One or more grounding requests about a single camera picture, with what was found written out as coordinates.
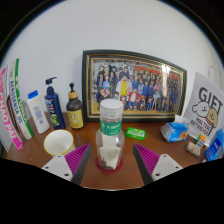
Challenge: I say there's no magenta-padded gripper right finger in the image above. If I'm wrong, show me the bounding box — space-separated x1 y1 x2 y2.
131 142 184 186

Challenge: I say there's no dark blue pump bottle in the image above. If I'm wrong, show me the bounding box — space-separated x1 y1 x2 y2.
44 76 67 131

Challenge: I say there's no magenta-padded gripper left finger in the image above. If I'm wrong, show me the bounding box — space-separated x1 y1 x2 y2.
40 143 92 186

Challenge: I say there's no white paper gift bag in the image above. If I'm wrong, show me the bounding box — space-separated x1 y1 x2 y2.
182 65 224 148

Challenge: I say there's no small beige snack pack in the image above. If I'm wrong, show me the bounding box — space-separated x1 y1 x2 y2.
185 140 202 158

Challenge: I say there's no white cup with yellow rim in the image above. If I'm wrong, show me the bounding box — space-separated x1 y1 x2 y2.
43 129 76 157

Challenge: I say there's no clear plastic drink bottle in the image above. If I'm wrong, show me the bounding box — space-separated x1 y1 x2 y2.
95 98 126 170

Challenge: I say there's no white lotion bottle blue cap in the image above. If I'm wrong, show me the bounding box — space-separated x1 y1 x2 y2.
26 89 51 135

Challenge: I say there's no blue detergent bottle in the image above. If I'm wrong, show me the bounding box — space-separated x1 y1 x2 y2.
205 128 224 162

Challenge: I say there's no small green pack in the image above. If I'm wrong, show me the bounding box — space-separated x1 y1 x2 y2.
125 126 147 141

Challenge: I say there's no amber pump bottle yellow label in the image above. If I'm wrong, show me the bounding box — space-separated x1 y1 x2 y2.
65 82 85 130

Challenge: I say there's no colourful puzzle cube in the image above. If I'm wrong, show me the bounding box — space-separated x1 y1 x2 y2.
196 133 208 146

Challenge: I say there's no framed group picture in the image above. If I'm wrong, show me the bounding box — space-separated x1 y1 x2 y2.
81 49 188 123

